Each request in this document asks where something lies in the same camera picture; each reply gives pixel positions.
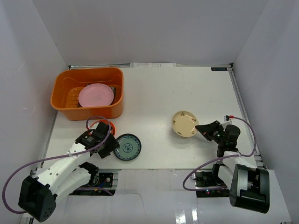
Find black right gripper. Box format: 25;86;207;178
196;121;225;146

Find blue patterned dark plate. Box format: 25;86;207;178
113;133;142;161

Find small beige floral plate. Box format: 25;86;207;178
171;111;199;138

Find pink round plate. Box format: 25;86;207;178
78;83;115;108

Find black floral square plate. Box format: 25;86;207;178
77;83;117;108

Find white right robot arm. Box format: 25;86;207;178
195;121;270;214

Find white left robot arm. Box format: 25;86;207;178
18;121;119;222

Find orange plastic bin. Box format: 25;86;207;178
50;67;124;121

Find orange translucent plate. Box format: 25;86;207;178
87;119;116;136

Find dark table label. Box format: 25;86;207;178
211;67;228;71

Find white paper sheets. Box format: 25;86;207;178
130;63;176;68

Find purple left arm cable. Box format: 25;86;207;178
1;115;114;215

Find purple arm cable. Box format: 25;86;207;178
1;115;114;215
182;116;257;192

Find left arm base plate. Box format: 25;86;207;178
70;173;115;196

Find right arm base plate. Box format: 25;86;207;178
191;170;229;198

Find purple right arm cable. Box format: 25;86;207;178
182;116;257;192

